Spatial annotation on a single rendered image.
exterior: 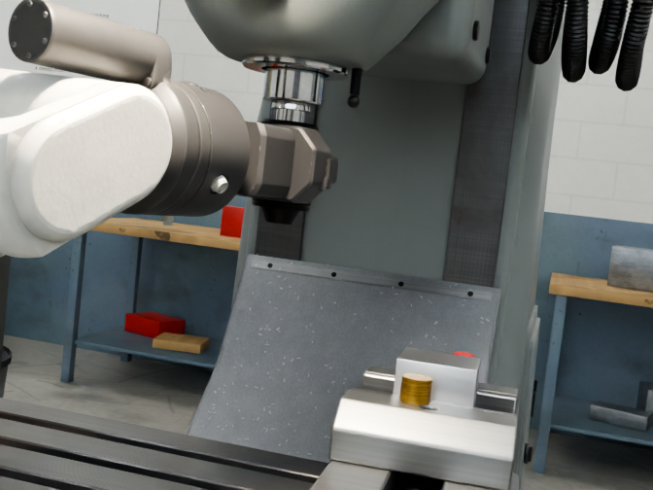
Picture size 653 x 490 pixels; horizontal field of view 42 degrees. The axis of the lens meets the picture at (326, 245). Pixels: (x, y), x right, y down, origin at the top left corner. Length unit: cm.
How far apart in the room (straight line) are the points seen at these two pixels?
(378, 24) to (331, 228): 47
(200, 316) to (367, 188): 432
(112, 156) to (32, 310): 545
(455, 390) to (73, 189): 33
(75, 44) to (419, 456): 34
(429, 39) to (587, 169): 411
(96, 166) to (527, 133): 67
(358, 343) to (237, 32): 49
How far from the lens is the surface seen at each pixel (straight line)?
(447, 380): 65
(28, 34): 50
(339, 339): 102
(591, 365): 492
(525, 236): 105
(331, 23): 61
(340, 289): 105
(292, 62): 65
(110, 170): 46
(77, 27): 49
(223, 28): 64
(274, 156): 60
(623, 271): 435
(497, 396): 70
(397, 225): 104
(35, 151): 43
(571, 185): 486
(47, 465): 78
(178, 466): 79
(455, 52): 78
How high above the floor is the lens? 122
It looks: 4 degrees down
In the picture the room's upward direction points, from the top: 6 degrees clockwise
